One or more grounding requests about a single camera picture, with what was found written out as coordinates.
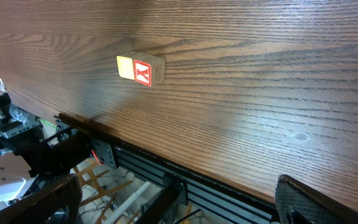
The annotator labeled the yellow wooden block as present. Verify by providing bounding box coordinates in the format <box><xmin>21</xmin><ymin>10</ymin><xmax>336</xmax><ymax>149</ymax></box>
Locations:
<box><xmin>117</xmin><ymin>52</ymin><xmax>147</xmax><ymax>80</ymax></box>

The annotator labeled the red Y wooden block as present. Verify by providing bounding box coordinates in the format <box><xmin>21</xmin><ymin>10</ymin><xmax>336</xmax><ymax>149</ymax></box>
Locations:
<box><xmin>134</xmin><ymin>55</ymin><xmax>166</xmax><ymax>87</ymax></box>

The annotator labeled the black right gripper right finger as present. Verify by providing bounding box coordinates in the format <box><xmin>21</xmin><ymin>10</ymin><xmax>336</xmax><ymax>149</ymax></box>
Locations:
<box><xmin>275</xmin><ymin>175</ymin><xmax>358</xmax><ymax>224</ymax></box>

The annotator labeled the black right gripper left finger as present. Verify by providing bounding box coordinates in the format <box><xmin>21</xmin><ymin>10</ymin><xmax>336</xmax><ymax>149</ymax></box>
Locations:
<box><xmin>0</xmin><ymin>174</ymin><xmax>82</xmax><ymax>224</ymax></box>

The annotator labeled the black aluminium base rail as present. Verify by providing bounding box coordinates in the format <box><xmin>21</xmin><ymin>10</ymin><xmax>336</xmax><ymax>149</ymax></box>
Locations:
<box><xmin>55</xmin><ymin>114</ymin><xmax>280</xmax><ymax>223</ymax></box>

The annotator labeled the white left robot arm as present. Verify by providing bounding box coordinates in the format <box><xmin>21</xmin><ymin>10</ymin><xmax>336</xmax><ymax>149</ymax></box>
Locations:
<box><xmin>0</xmin><ymin>153</ymin><xmax>35</xmax><ymax>202</ymax></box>

